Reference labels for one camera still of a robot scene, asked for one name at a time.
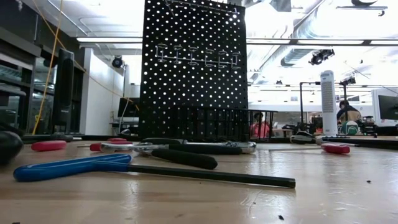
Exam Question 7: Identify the black pegboard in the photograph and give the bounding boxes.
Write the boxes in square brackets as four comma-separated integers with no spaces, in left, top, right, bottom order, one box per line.
[139,0,249,141]

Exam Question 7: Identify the black-handled slip-joint pliers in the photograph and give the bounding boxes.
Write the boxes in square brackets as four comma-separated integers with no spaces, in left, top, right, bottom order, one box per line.
[99,141,244,170]

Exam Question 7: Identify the blue T-handle hex key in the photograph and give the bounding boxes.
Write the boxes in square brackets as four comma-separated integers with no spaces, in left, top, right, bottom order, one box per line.
[12,153,297,189]

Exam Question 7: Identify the dark computer monitor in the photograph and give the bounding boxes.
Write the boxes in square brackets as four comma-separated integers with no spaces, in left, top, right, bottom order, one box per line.
[117,96,141,118]
[377,95,398,121]

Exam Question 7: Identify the black pipe stand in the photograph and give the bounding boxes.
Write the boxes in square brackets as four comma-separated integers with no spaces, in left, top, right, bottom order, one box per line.
[298,81,322,134]

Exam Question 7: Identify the chrome hook rack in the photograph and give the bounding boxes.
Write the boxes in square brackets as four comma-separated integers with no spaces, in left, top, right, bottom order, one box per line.
[164,0,239,15]

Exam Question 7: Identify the long ceiling light bar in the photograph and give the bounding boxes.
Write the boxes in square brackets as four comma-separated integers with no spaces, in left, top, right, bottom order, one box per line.
[246,39,398,45]
[76,37,144,44]

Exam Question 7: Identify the white tower fan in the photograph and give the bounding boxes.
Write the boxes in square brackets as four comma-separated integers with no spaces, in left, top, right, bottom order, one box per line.
[320,70,338,136]

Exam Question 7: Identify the black ceiling spotlight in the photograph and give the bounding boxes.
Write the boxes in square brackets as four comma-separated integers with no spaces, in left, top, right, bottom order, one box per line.
[308,49,336,66]

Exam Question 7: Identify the tall black column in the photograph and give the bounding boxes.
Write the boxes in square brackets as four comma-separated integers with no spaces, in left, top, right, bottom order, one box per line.
[52,48,75,133]

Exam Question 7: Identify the small black screwdriver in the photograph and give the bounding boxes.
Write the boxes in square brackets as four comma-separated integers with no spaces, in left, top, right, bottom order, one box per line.
[49,133,83,142]

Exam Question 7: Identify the green and white object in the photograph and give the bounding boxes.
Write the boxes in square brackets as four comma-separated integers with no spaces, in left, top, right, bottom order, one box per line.
[341,120,361,136]

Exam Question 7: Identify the black light stand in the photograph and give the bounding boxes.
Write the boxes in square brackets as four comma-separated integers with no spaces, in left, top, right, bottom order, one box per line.
[339,76,358,123]

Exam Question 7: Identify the dark glass shelving cabinet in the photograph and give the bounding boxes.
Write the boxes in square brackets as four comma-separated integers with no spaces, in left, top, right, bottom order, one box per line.
[0,26,37,134]

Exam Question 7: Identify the round black wall camera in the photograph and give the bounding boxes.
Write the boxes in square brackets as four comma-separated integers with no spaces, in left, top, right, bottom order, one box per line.
[111,55,124,69]

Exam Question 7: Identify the black metal table frame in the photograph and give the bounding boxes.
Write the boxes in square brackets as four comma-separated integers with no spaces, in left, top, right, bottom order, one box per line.
[0,133,398,150]

